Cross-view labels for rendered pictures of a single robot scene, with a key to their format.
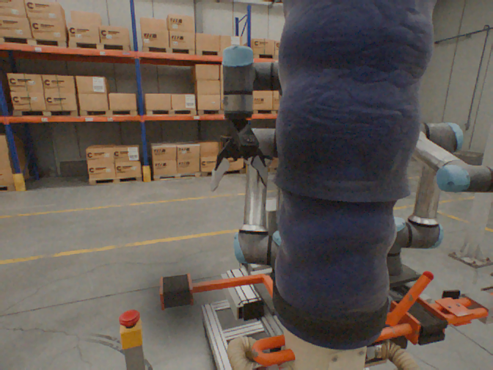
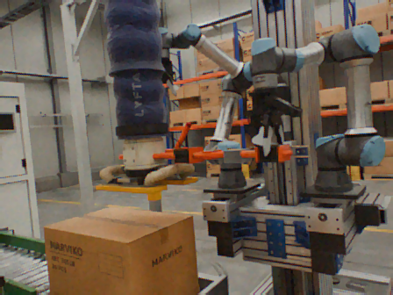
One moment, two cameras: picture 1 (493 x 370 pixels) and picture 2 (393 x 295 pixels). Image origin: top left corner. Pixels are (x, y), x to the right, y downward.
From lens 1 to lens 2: 150 cm
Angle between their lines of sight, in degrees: 55
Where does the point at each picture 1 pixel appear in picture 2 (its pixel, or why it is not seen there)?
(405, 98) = (116, 33)
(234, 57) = not seen: hidden behind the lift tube
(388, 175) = (117, 61)
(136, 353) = (153, 205)
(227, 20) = not seen: outside the picture
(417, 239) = (343, 152)
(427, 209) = (350, 118)
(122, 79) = (341, 75)
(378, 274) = (125, 104)
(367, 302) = (124, 118)
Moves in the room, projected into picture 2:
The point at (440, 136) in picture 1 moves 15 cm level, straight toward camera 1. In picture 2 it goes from (339, 40) to (301, 44)
